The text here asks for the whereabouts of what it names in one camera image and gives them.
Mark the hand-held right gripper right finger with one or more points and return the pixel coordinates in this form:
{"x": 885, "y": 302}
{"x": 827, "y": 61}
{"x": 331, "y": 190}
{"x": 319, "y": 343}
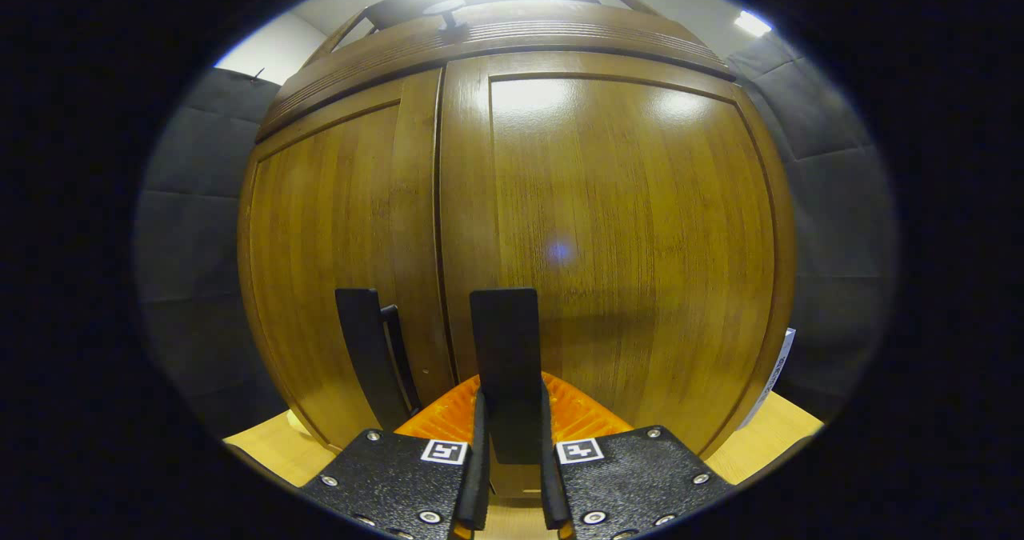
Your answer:
{"x": 550, "y": 484}

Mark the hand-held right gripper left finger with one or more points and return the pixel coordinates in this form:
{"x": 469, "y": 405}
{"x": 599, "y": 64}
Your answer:
{"x": 478, "y": 484}

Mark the wooden cabinet door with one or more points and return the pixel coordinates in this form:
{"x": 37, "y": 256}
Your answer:
{"x": 640, "y": 204}
{"x": 320, "y": 228}

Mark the wooden double-door shoe cabinet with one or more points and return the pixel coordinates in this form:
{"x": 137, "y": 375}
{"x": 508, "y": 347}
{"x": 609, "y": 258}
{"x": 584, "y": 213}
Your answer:
{"x": 496, "y": 36}

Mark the black backdrop cloth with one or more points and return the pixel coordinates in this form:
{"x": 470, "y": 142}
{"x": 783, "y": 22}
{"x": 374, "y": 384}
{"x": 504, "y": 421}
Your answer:
{"x": 192, "y": 228}

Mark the black round drawer knob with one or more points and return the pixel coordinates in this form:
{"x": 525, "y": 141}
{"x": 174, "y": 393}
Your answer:
{"x": 444, "y": 10}

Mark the small ceiling light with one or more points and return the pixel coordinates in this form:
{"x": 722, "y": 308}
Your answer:
{"x": 753, "y": 23}

